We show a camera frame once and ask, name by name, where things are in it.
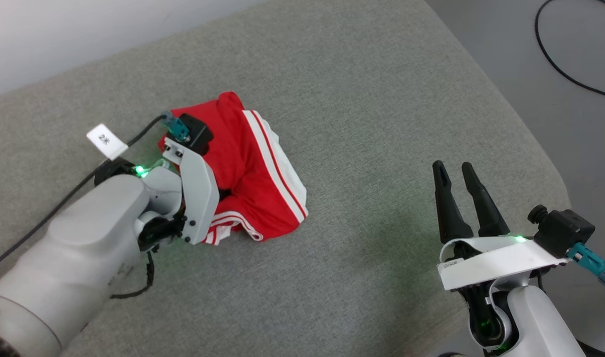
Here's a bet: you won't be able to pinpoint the teal camera cable connector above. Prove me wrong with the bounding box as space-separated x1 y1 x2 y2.
568 243 605 284
164 112 190 142

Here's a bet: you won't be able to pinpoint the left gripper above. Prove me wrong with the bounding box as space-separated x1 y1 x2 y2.
135 139 220 251

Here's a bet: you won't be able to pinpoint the black left camera cable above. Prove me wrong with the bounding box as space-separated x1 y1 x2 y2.
0 115 169 278

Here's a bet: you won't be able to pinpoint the grey fabric sofa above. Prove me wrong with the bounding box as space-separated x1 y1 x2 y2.
0 0 573 357

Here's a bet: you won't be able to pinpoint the red shorts with white stripes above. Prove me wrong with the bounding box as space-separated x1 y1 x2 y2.
157 92 309 246

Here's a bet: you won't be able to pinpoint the black cable on floor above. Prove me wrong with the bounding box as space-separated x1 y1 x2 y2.
535 0 605 101

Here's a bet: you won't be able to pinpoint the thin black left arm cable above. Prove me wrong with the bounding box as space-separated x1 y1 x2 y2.
112 250 155 299

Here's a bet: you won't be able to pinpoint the white cable label tag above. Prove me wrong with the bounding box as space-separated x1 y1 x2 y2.
86 123 129 161

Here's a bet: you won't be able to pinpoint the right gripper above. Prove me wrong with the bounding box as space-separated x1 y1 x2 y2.
433 161 571 350

